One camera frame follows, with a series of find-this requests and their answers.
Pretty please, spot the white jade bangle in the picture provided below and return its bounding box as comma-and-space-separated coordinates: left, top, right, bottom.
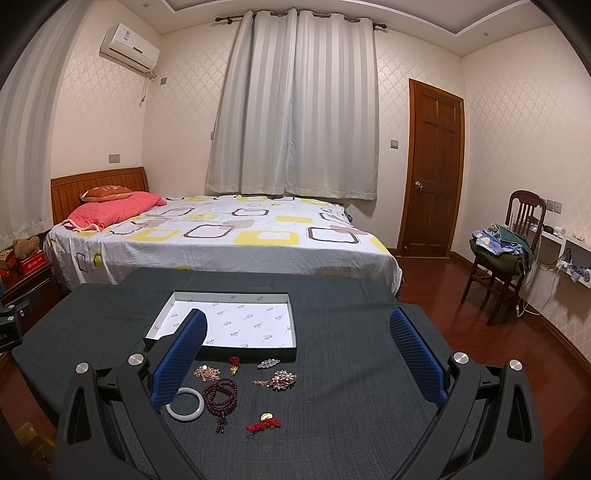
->
165, 387, 205, 423

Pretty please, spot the brown wooden door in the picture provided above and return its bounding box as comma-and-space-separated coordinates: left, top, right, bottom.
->
398, 79, 465, 258

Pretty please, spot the white side curtain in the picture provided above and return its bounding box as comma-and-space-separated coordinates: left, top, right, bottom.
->
1, 1, 91, 247

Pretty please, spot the white air conditioner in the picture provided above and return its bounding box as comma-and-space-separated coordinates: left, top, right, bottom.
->
99, 23, 160, 75

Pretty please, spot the brown teddy bear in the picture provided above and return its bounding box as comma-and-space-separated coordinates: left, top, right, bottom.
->
12, 236, 40, 261

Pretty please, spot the orange cushion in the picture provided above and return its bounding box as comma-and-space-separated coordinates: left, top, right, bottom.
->
80, 185, 132, 203

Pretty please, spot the dark grey table cloth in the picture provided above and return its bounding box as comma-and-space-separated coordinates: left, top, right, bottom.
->
13, 268, 436, 479

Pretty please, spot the bed with patterned sheet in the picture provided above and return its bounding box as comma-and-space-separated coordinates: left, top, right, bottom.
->
44, 195, 403, 292

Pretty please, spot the red tassel gold coin charm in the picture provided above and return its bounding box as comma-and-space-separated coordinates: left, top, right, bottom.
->
245, 412, 281, 435

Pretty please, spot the small red knot charm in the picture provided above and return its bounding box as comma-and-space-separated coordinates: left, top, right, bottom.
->
229, 356, 240, 376

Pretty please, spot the clothes pile on chair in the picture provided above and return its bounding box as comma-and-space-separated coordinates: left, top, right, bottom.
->
472, 224, 534, 273

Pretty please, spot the dark wooden chair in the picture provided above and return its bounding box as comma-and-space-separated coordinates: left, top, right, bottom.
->
461, 190, 547, 325

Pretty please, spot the pink pillow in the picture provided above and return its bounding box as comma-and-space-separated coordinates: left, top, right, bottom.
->
61, 191, 167, 232

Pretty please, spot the grey window curtain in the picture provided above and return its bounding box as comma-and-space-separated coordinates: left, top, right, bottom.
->
205, 9, 380, 201

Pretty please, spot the white wall shelf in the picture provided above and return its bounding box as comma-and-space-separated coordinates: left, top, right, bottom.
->
538, 226, 591, 289

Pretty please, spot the wooden headboard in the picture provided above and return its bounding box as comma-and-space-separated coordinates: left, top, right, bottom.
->
50, 167, 149, 224

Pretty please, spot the dark wooden nightstand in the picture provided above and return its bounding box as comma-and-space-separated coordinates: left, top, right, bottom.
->
1, 264, 62, 334

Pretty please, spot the silver leaf brooch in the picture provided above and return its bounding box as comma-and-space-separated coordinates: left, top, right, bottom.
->
256, 359, 280, 369

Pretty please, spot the red gift box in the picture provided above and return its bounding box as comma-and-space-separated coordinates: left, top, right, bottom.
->
17, 250, 49, 277

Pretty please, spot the rose gold chain necklace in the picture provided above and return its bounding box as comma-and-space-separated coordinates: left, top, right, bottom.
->
192, 363, 222, 383

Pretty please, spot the dark red bead bracelet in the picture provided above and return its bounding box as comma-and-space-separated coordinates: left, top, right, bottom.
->
201, 378, 240, 435

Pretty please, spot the green white-lined tray box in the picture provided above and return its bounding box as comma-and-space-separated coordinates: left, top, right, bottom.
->
144, 291, 297, 363

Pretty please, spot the rose gold crystal brooch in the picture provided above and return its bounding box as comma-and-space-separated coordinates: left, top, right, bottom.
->
252, 370, 297, 391

